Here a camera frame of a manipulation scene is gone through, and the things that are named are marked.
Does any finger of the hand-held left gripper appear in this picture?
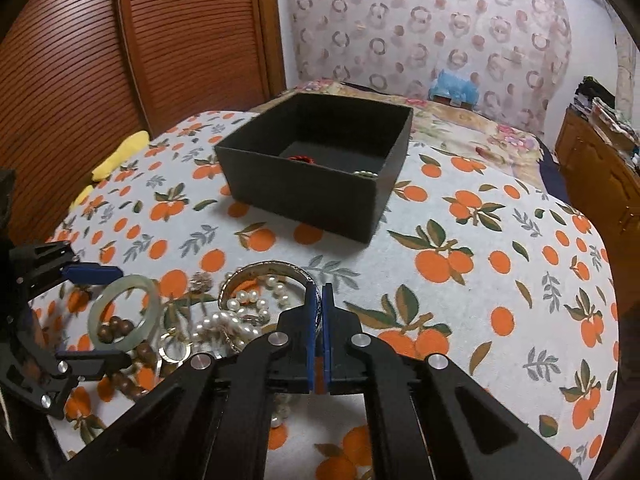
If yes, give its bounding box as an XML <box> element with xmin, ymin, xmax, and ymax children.
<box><xmin>9</xmin><ymin>241</ymin><xmax>124</xmax><ymax>307</ymax></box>
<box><xmin>0</xmin><ymin>310</ymin><xmax>132</xmax><ymax>422</ymax></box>

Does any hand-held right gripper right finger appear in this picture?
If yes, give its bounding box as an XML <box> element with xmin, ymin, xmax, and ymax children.
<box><xmin>323</xmin><ymin>283</ymin><xmax>584</xmax><ymax>480</ymax></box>

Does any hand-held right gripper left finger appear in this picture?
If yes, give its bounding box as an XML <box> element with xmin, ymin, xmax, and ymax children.
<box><xmin>52</xmin><ymin>286</ymin><xmax>326</xmax><ymax>480</ymax></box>

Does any pale jade bangle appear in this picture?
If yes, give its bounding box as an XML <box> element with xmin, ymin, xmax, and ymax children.
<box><xmin>87</xmin><ymin>276</ymin><xmax>162</xmax><ymax>346</ymax></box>

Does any wooden bead bracelet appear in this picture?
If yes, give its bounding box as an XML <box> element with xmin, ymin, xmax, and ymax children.
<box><xmin>96</xmin><ymin>316</ymin><xmax>158</xmax><ymax>400</ymax></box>

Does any gold bangle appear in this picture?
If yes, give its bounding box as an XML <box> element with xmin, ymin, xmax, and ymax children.
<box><xmin>218</xmin><ymin>260</ymin><xmax>323</xmax><ymax>346</ymax></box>

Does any white pearl necklace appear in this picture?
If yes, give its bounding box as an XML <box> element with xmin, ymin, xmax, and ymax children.
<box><xmin>192</xmin><ymin>275</ymin><xmax>292</xmax><ymax>428</ymax></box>

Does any black jewelry box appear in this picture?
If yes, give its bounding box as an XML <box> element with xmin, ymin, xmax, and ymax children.
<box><xmin>214</xmin><ymin>92</ymin><xmax>414</xmax><ymax>245</ymax></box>

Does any thin gold hoop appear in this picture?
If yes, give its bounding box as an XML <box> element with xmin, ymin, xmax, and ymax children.
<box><xmin>159</xmin><ymin>330</ymin><xmax>194</xmax><ymax>365</ymax></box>

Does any yellow plush toy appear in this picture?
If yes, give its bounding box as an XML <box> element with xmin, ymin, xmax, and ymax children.
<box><xmin>69</xmin><ymin>131</ymin><xmax>151</xmax><ymax>211</ymax></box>

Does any wooden slatted wardrobe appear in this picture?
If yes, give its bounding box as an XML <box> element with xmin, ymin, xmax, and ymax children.
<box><xmin>0</xmin><ymin>0</ymin><xmax>287</xmax><ymax>242</ymax></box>

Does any floral blanket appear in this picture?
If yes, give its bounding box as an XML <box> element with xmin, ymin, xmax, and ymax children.
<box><xmin>280</xmin><ymin>77</ymin><xmax>551</xmax><ymax>171</ymax></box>

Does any small cardboard box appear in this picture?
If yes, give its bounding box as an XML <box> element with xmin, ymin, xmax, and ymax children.
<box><xmin>433</xmin><ymin>94</ymin><xmax>474</xmax><ymax>110</ymax></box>

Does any dark blue bed sheet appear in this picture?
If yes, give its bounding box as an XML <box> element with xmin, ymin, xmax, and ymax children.
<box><xmin>537</xmin><ymin>135</ymin><xmax>567</xmax><ymax>196</ymax></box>

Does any blue plastic bag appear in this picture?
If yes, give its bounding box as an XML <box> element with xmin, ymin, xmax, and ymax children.
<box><xmin>432</xmin><ymin>67</ymin><xmax>482</xmax><ymax>103</ymax></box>

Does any wooden side cabinet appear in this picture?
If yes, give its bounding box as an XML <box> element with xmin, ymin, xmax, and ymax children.
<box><xmin>554</xmin><ymin>107</ymin><xmax>640</xmax><ymax>241</ymax></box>

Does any circle print sheer curtain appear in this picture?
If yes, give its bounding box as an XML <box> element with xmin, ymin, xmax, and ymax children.
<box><xmin>286</xmin><ymin>0</ymin><xmax>573</xmax><ymax>136</ymax></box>

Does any stack of folded clothes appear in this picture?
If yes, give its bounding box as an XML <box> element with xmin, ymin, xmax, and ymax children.
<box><xmin>572</xmin><ymin>76</ymin><xmax>640</xmax><ymax>166</ymax></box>

